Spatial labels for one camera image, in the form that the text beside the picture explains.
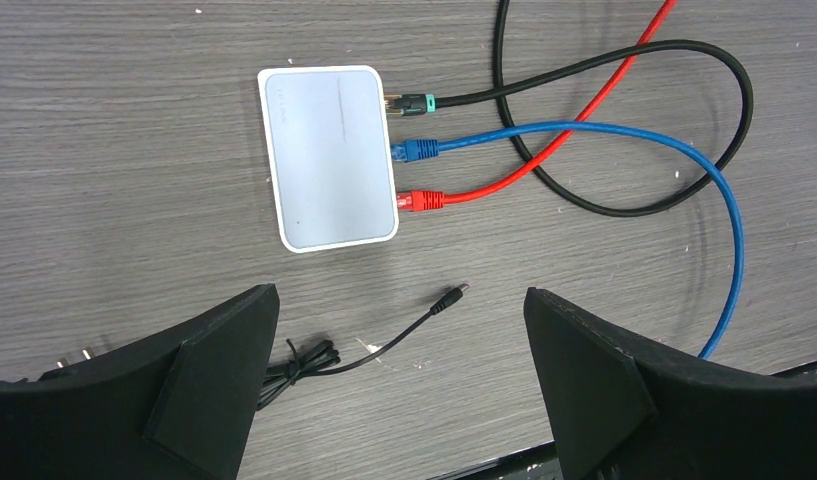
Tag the black power adapter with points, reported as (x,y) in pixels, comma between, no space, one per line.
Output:
(325,357)

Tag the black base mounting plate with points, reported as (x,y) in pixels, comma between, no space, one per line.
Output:
(647,460)

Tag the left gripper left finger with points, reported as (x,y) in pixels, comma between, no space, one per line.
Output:
(178,404)

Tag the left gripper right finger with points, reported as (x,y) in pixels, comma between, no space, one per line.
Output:
(606,387)

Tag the white network switch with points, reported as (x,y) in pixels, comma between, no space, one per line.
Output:
(328,148)

